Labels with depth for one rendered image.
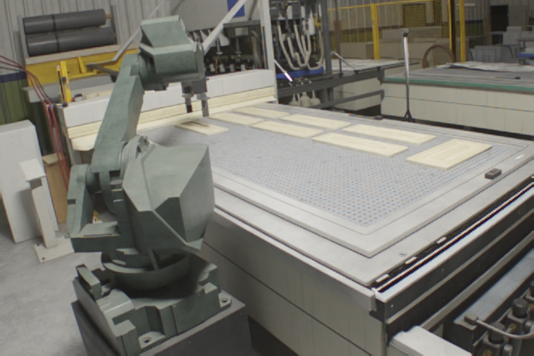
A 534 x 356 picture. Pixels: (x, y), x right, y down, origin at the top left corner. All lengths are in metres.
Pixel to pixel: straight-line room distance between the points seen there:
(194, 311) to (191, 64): 1.29
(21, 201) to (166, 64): 2.42
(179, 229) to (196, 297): 0.33
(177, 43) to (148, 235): 1.21
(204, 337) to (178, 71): 1.38
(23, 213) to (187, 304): 2.86
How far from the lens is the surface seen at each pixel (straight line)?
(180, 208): 1.61
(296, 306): 1.87
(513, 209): 2.07
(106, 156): 1.91
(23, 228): 4.49
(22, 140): 4.29
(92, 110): 3.99
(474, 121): 5.81
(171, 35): 2.52
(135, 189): 1.71
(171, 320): 1.82
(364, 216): 1.80
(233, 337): 2.01
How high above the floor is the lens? 1.63
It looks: 15 degrees down
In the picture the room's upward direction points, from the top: 6 degrees counter-clockwise
